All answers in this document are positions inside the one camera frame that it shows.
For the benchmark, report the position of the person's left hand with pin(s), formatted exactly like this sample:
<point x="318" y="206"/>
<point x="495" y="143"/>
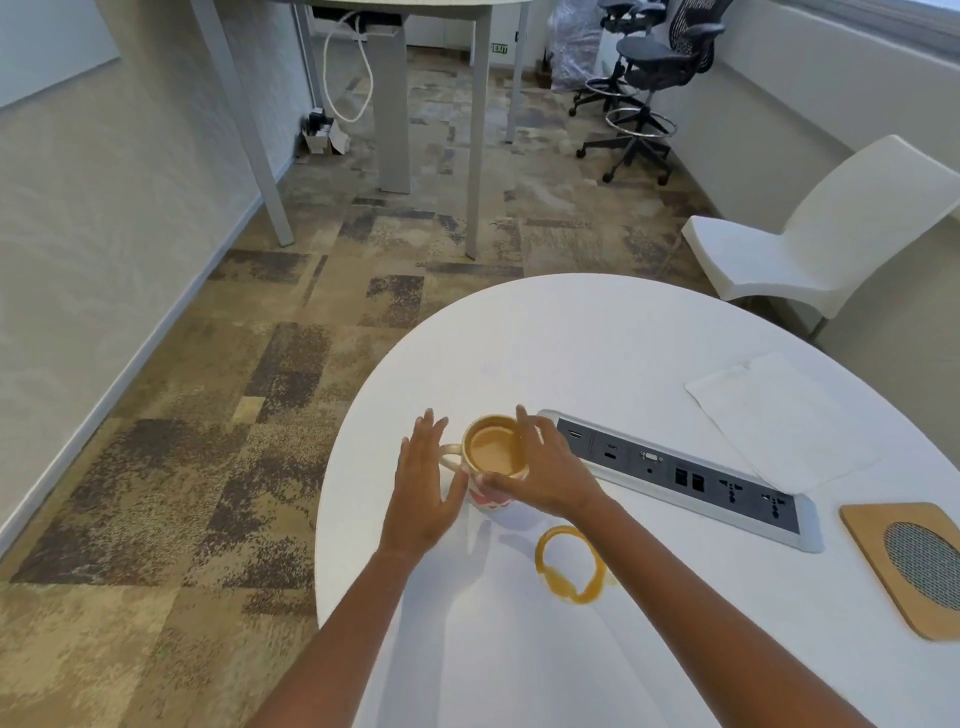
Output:
<point x="420" y="502"/>

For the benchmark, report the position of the person's right forearm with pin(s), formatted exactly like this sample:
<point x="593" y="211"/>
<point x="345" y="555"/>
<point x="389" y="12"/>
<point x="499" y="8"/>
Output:
<point x="697" y="607"/>

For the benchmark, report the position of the white wall board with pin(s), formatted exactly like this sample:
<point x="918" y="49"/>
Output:
<point x="45" y="41"/>

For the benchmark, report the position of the white table with thin legs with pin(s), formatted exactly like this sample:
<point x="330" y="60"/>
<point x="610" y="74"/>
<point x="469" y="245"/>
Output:
<point x="478" y="150"/>

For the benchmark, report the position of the grey desk column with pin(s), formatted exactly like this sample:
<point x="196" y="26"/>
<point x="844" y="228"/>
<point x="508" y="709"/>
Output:
<point x="390" y="112"/>

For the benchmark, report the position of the person's left thumb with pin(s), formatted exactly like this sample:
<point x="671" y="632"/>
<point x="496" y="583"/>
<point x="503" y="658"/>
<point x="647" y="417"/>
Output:
<point x="459" y="496"/>

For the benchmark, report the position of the cork trivet with mesh centre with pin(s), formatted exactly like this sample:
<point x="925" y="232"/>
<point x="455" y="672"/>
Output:
<point x="885" y="570"/>

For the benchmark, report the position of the clear plastic wrapped bundle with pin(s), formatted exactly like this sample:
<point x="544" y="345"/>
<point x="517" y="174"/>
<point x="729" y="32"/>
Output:
<point x="574" y="45"/>

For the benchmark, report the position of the person's right hand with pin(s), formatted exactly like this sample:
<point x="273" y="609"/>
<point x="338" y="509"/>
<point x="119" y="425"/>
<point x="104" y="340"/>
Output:
<point x="555" y="480"/>

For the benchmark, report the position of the person's right thumb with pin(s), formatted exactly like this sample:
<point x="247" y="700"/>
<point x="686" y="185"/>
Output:
<point x="501" y="484"/>

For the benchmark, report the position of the white cardboard box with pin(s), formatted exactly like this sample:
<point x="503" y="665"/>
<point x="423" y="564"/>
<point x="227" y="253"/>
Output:
<point x="324" y="136"/>

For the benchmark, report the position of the white paper napkin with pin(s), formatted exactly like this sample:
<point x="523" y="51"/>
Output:
<point x="784" y="420"/>

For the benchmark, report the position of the white plastic chair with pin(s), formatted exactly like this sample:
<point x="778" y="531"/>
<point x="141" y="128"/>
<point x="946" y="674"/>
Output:
<point x="840" y="225"/>

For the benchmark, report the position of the black office chair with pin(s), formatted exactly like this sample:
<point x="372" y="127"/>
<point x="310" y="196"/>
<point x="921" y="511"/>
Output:
<point x="622" y="15"/>

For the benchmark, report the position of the cream mug with red print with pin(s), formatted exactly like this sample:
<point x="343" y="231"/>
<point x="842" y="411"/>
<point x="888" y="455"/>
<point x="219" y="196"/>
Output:
<point x="480" y="496"/>

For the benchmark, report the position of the person's left forearm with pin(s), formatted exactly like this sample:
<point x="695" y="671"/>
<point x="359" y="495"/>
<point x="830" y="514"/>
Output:
<point x="352" y="637"/>

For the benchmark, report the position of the light brown coffee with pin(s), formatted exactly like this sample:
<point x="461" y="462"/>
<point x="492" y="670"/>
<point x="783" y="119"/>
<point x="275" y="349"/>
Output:
<point x="493" y="448"/>

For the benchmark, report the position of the grey table socket panel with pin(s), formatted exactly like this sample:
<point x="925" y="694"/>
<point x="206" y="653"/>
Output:
<point x="690" y="480"/>

